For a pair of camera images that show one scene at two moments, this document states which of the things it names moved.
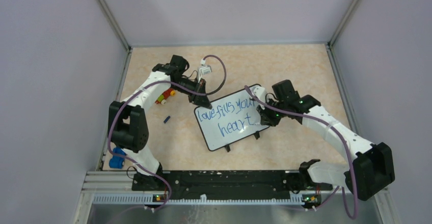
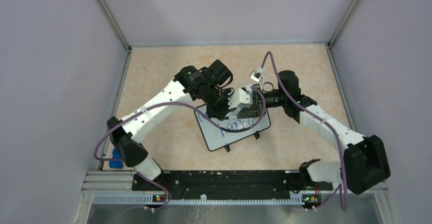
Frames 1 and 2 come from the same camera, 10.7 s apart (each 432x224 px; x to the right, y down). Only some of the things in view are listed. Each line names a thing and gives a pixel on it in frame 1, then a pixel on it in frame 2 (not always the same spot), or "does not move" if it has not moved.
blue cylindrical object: [116, 161] does not move
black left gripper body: [193, 86] to [216, 102]
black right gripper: [266, 118] to [252, 112]
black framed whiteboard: [232, 118] does not move
